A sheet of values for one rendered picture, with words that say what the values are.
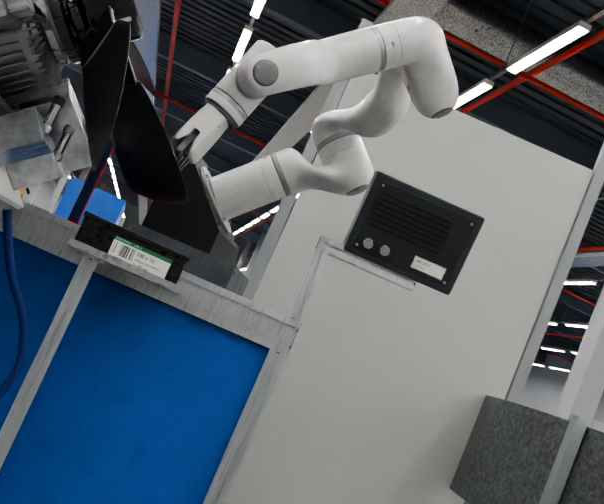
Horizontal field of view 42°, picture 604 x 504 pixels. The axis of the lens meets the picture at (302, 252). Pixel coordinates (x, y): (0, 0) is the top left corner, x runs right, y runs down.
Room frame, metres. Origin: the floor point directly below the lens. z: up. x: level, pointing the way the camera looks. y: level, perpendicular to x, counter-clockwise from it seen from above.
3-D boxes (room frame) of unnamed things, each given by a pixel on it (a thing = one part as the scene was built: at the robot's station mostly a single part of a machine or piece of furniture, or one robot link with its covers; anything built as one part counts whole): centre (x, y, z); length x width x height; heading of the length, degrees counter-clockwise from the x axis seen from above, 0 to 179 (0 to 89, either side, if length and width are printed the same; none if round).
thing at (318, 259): (1.75, -0.04, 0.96); 0.03 x 0.03 x 0.20; 1
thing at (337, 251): (1.75, -0.14, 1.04); 0.24 x 0.03 x 0.03; 91
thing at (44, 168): (1.35, 0.49, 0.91); 0.12 x 0.08 x 0.12; 91
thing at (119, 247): (1.58, 0.32, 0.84); 0.22 x 0.17 x 0.07; 105
